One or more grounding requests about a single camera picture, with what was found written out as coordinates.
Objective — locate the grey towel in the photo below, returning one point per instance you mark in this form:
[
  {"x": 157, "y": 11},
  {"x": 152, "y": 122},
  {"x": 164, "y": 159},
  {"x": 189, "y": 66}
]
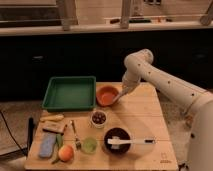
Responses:
[{"x": 117, "y": 98}]

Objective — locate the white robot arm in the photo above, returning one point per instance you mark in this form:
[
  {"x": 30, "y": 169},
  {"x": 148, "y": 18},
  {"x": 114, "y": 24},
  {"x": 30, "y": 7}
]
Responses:
[{"x": 195, "y": 100}]

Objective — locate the red bowl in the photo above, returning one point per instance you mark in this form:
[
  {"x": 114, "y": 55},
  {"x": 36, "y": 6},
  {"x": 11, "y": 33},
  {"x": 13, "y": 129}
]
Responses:
[{"x": 105, "y": 95}]

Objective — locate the dark brown bowl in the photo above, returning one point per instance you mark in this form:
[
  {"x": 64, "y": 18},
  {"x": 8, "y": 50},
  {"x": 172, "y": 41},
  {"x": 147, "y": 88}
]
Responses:
[{"x": 122, "y": 134}]

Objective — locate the white item in dark bowl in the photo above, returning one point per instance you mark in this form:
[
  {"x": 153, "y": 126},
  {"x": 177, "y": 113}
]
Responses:
[{"x": 114, "y": 146}]

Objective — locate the white cup of grapes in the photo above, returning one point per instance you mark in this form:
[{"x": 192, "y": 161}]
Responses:
[{"x": 98, "y": 118}]

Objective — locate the green plastic tray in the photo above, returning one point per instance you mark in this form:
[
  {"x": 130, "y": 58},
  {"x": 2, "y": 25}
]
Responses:
[{"x": 70, "y": 93}]

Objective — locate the green plastic cup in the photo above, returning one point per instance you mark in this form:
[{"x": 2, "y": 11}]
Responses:
[{"x": 89, "y": 145}]

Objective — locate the brown wooden brush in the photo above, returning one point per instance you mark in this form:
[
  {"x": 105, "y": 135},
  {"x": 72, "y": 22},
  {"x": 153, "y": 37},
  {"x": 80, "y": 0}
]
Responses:
[{"x": 54, "y": 128}]

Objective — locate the metal fork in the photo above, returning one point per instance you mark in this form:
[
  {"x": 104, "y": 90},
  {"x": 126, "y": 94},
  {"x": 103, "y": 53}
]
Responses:
[{"x": 77, "y": 140}]

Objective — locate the green bean pod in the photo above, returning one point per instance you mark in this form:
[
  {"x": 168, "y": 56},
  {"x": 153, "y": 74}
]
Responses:
[{"x": 59, "y": 141}]

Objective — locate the blue sponge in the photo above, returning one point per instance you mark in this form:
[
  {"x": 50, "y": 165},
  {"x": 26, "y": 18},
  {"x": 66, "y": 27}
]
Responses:
[{"x": 47, "y": 145}]

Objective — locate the orange peach fruit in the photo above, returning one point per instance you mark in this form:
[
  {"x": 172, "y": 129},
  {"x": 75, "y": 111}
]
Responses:
[{"x": 66, "y": 153}]

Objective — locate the white spatula black handle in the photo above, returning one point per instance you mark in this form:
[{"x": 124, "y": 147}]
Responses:
[{"x": 131, "y": 141}]

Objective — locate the black table edge handle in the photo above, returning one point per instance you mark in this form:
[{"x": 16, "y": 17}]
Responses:
[{"x": 30, "y": 133}]

